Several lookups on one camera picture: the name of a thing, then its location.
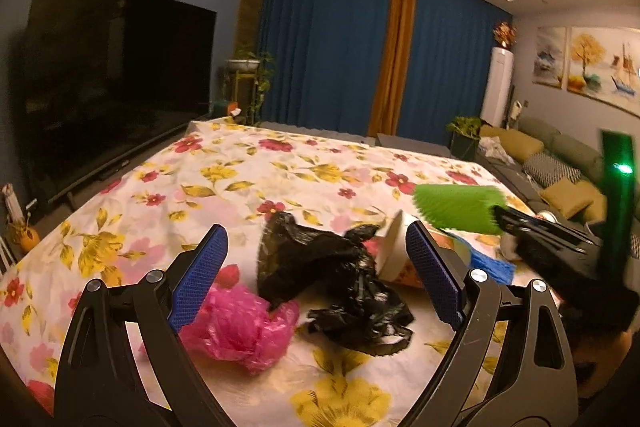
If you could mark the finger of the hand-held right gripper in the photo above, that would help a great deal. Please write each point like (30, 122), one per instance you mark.
(457, 207)
(492, 268)

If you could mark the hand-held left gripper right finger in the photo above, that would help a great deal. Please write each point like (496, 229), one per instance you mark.
(432, 272)

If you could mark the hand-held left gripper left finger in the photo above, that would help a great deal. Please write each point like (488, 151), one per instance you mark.
(200, 277)

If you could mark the white orange paper cup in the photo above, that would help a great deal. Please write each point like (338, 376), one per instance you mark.
(395, 252)

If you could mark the pink plastic bag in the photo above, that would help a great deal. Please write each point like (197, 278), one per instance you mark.
(235, 327)

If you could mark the black plastic bag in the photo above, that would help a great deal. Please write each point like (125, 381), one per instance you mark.
(320, 272)

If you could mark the person's right hand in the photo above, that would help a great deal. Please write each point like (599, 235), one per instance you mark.
(600, 364)

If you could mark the white clothes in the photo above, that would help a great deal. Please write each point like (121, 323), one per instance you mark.
(494, 151)

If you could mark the potted plant in dark pot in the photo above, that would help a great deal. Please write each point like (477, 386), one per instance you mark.
(465, 137)

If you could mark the long yellow cushion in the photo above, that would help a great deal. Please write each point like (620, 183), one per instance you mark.
(517, 146)

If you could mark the yellow square cushion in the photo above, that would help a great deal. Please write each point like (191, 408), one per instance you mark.
(570, 199)

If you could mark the floral tablecloth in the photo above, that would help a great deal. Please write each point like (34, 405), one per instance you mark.
(225, 187)

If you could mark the black white patterned cushion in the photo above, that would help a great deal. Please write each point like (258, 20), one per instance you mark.
(550, 168)

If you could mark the white handheld appliance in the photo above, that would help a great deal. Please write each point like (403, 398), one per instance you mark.
(515, 113)

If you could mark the white standing air conditioner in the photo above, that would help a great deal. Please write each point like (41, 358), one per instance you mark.
(497, 87)

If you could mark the grey sectional sofa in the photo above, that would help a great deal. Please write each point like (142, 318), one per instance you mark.
(570, 144)

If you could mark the blue curtain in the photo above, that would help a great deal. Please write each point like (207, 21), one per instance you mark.
(450, 67)
(325, 52)

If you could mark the orange curtain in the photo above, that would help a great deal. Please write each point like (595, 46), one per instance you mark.
(395, 57)

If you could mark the orange tissue box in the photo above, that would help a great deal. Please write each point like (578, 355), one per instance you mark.
(233, 111)

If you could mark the small grey landscape painting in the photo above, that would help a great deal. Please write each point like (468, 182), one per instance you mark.
(549, 57)

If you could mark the orange flower arrangement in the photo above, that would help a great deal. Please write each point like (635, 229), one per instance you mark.
(504, 36)

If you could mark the orange round pot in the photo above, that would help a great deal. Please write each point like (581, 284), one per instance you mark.
(26, 238)

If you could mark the sailboat and tree painting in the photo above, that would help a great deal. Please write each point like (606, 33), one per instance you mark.
(605, 64)

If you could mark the black television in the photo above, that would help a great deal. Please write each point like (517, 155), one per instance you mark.
(110, 92)

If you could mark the potted plant on stand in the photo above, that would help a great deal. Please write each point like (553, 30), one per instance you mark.
(250, 77)

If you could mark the wooden wall panel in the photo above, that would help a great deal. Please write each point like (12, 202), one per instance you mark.
(252, 7)

